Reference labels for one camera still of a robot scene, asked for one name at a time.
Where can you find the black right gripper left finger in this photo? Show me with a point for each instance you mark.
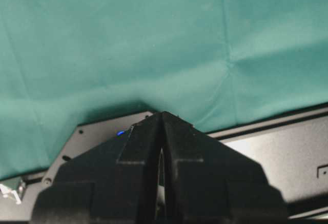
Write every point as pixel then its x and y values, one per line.
pixel 115 182

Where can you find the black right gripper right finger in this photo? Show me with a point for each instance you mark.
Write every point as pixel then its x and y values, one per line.
pixel 208 182

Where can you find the green table cloth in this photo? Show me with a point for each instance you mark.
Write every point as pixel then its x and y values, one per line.
pixel 214 63

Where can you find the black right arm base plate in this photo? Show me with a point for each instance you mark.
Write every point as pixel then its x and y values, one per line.
pixel 19 193

